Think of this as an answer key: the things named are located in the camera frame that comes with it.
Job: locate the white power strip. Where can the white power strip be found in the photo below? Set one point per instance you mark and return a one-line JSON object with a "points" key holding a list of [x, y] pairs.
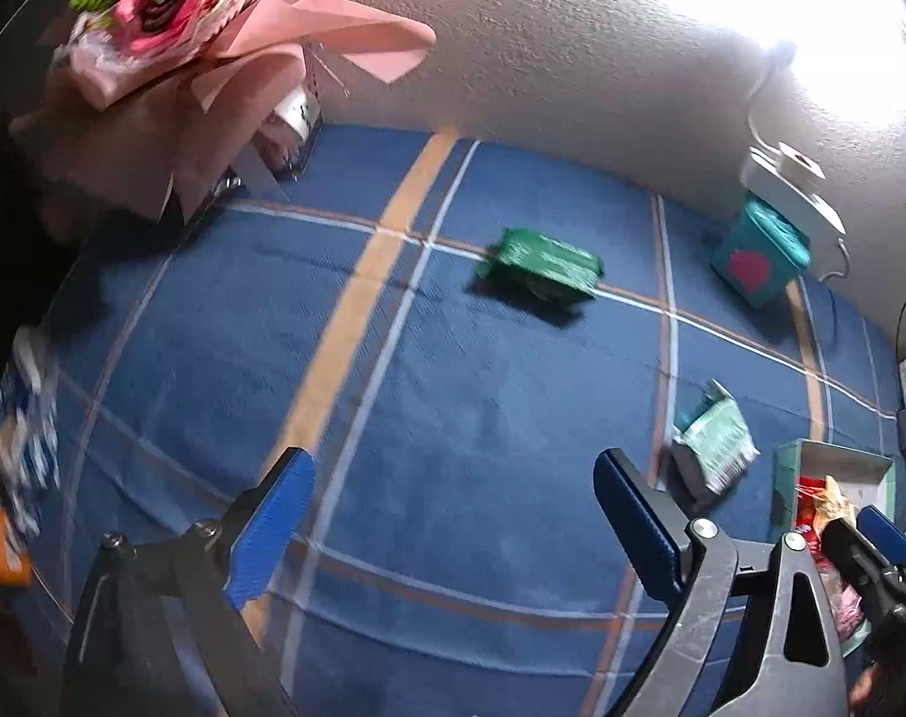
{"points": [[789, 190]]}

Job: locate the blue plaid bedsheet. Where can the blue plaid bedsheet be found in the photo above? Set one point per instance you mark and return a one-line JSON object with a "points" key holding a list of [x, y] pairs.
{"points": [[498, 426]]}

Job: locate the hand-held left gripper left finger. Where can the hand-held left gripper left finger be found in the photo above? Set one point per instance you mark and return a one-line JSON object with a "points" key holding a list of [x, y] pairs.
{"points": [[270, 530]]}

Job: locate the blue white printed packets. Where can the blue white printed packets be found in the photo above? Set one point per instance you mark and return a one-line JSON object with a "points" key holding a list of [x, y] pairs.
{"points": [[20, 426]]}

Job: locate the light green snack packet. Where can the light green snack packet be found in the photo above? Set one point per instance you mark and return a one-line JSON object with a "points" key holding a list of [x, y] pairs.
{"points": [[718, 441]]}

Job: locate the teal tin with pink hearts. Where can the teal tin with pink hearts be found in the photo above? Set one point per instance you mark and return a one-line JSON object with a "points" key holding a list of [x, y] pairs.
{"points": [[755, 261]]}

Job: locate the white gooseneck plug lamp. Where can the white gooseneck plug lamp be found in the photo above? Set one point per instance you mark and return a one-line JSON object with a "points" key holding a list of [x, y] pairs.
{"points": [[796, 160]]}

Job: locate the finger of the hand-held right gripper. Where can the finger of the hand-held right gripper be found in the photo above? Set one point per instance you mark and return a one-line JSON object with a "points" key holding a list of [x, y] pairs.
{"points": [[856, 556], [882, 530]]}

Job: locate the pink flower bouquet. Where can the pink flower bouquet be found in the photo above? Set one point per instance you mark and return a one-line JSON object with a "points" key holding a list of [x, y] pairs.
{"points": [[162, 7]]}

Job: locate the dark silver gift box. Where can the dark silver gift box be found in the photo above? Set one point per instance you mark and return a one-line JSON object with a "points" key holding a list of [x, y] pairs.
{"points": [[296, 119]]}

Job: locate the teal cardboard tray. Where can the teal cardboard tray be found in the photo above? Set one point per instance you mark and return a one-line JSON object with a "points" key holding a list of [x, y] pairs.
{"points": [[793, 485]]}

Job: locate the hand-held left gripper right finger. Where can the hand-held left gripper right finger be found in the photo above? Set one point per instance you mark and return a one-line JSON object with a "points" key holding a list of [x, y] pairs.
{"points": [[636, 526]]}

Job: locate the dark green snack packet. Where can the dark green snack packet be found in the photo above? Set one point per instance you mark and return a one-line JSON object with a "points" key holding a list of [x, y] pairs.
{"points": [[546, 265]]}

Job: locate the clear bun packet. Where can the clear bun packet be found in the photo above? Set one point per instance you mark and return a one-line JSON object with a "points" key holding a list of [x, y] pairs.
{"points": [[834, 500]]}

